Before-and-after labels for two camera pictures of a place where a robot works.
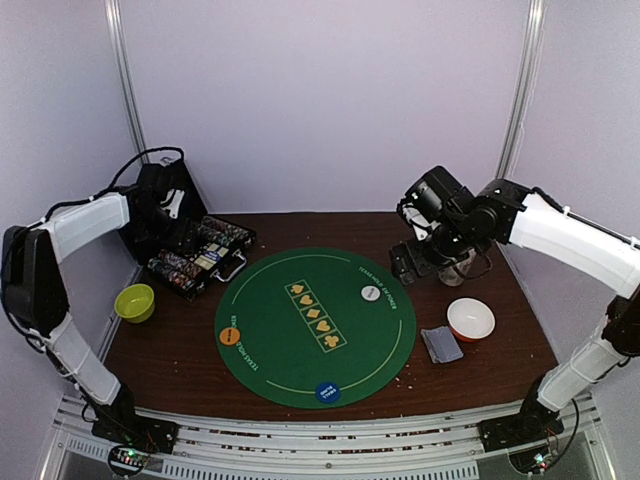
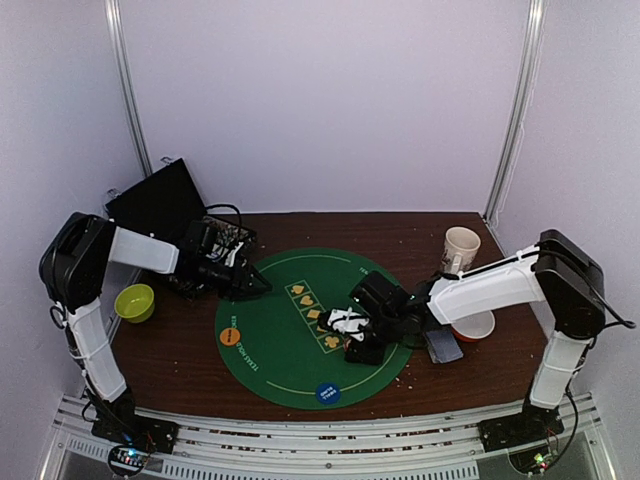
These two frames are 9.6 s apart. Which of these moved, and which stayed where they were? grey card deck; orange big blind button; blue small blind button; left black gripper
Moved: left black gripper
Stayed: orange big blind button; blue small blind button; grey card deck
